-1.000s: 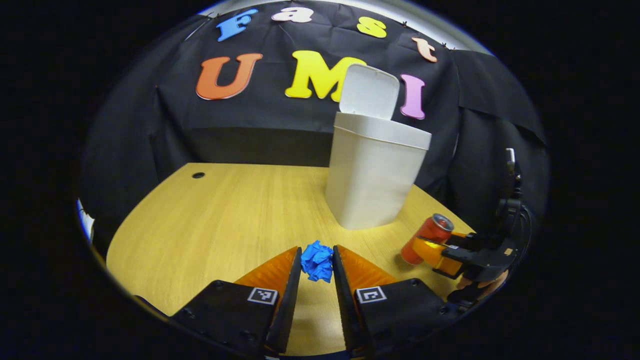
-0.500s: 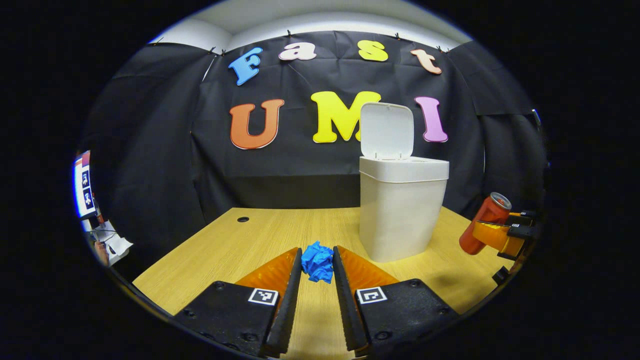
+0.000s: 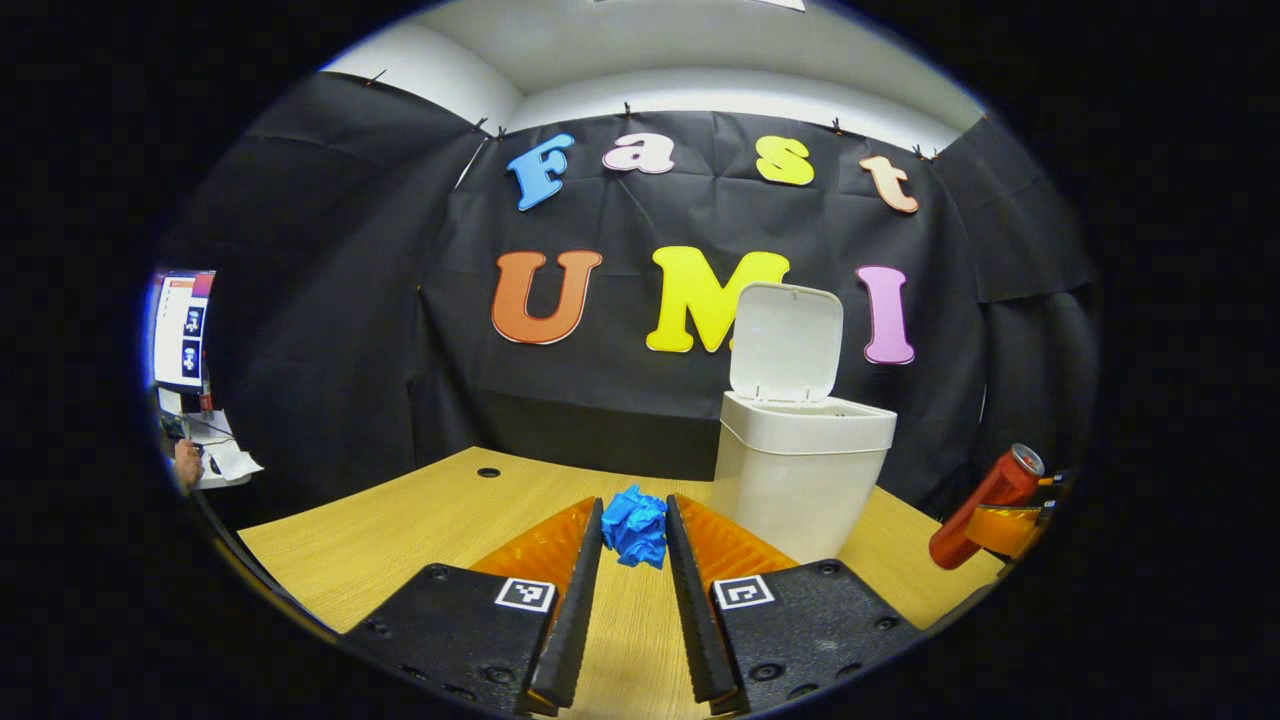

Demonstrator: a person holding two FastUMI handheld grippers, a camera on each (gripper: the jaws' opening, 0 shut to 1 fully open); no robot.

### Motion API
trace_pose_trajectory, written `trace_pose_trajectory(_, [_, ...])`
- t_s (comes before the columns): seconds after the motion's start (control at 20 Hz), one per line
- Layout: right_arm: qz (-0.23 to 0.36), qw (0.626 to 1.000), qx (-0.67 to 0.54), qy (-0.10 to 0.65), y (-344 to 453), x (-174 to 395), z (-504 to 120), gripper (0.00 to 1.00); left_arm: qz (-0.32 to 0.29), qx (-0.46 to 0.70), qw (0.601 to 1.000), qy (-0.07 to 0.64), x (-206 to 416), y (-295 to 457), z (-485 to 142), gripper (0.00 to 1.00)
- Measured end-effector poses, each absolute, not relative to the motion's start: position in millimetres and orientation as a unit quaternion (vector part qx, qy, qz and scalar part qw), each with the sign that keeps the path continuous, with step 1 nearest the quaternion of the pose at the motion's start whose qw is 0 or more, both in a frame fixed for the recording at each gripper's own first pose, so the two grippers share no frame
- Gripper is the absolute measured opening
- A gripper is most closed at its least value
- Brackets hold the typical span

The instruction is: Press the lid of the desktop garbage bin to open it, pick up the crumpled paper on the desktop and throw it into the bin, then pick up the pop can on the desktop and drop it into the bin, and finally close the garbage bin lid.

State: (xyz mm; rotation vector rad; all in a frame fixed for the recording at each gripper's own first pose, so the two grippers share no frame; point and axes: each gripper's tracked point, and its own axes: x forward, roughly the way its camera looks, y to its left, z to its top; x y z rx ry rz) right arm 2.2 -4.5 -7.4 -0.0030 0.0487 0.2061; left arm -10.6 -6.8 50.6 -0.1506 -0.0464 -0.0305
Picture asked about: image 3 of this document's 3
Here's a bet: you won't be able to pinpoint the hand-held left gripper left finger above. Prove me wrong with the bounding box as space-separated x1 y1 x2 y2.
340 497 606 717

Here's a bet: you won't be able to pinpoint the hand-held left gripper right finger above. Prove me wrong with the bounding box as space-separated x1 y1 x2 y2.
665 494 923 717

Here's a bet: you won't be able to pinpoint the red pop can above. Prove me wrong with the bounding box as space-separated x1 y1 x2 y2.
928 443 1047 571

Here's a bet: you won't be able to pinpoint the blue paper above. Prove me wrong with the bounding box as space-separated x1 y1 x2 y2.
600 485 669 571

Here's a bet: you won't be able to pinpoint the white desktop garbage bin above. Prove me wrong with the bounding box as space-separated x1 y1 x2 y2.
712 282 899 566

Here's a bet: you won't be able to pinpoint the wooden desktop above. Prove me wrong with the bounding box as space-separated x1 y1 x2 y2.
238 447 1006 719

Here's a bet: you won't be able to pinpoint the white papers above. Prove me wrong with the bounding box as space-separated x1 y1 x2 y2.
160 390 264 489

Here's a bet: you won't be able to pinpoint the black backdrop cloth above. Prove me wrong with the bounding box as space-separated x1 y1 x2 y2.
150 70 1101 531

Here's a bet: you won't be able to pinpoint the computer monitor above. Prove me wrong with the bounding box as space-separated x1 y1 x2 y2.
150 270 216 393

